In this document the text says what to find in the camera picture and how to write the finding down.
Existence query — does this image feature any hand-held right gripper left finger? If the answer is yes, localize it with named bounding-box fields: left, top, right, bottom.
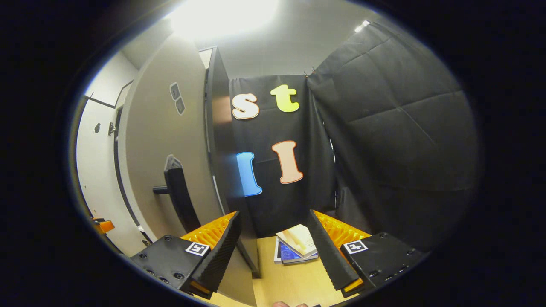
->
left=128, top=211, right=243, bottom=299

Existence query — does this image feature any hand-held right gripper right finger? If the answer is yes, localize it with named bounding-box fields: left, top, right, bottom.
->
left=307, top=209, right=427, bottom=298

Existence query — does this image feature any grey shoe cabinet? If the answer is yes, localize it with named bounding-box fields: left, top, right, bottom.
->
left=113, top=46, right=261, bottom=280

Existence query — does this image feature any beige book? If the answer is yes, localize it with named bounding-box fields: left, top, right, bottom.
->
left=276, top=224, right=318, bottom=258

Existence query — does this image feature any blue book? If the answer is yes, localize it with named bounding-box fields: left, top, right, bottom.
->
left=279, top=241, right=319, bottom=265

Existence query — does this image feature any white book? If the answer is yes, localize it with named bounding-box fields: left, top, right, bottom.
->
left=274, top=237, right=299, bottom=265

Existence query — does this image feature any black backdrop cloth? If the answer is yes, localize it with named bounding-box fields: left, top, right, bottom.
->
left=229, top=21, right=478, bottom=253

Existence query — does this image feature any large ceiling light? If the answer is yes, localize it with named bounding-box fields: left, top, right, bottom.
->
left=171, top=0, right=279, bottom=40

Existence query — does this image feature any black door handle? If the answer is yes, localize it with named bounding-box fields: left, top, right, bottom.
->
left=153, top=154, right=201, bottom=233

